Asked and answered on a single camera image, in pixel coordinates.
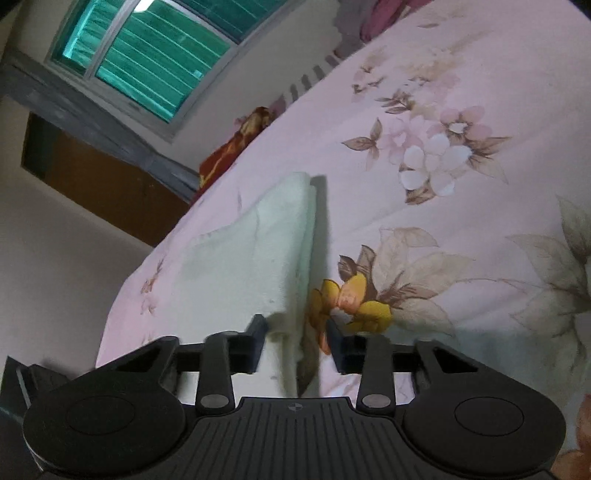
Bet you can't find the grey striped bed sheet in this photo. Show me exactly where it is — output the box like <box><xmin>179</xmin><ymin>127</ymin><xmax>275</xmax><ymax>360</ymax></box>
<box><xmin>281</xmin><ymin>55</ymin><xmax>342</xmax><ymax>104</ymax></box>

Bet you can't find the small white cloth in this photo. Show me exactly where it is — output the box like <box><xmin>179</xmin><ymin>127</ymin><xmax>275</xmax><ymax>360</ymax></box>
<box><xmin>178</xmin><ymin>172</ymin><xmax>333</xmax><ymax>398</ymax></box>

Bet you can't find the red patterned pillow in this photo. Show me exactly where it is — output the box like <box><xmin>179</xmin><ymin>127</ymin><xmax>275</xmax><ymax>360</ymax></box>
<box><xmin>191</xmin><ymin>106</ymin><xmax>273</xmax><ymax>204</ymax></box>

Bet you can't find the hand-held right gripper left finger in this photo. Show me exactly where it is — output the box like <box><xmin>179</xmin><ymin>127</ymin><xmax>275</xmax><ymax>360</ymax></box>
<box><xmin>113</xmin><ymin>314</ymin><xmax>270</xmax><ymax>416</ymax></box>

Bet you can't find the grey curtain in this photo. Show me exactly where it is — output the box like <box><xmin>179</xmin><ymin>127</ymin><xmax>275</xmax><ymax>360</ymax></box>
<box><xmin>0</xmin><ymin>48</ymin><xmax>201</xmax><ymax>204</ymax></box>

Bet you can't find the pile of folded clothes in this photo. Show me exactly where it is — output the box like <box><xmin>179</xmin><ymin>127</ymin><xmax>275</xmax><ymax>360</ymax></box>
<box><xmin>332</xmin><ymin>0</ymin><xmax>439</xmax><ymax>58</ymax></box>

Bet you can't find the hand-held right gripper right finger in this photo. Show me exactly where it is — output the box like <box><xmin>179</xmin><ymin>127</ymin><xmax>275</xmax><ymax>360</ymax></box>
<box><xmin>325</xmin><ymin>318</ymin><xmax>481</xmax><ymax>416</ymax></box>

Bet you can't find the pink floral blanket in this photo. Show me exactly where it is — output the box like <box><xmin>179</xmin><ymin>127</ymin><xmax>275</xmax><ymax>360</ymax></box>
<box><xmin>95</xmin><ymin>0</ymin><xmax>591</xmax><ymax>480</ymax></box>

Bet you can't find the window with green glass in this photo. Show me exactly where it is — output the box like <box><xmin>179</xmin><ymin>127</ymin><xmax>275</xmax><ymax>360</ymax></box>
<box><xmin>44</xmin><ymin>0</ymin><xmax>305</xmax><ymax>139</ymax></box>

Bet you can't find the brown wooden door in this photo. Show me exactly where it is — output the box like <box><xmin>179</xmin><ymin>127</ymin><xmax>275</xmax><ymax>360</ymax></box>
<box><xmin>21</xmin><ymin>113</ymin><xmax>190</xmax><ymax>247</ymax></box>

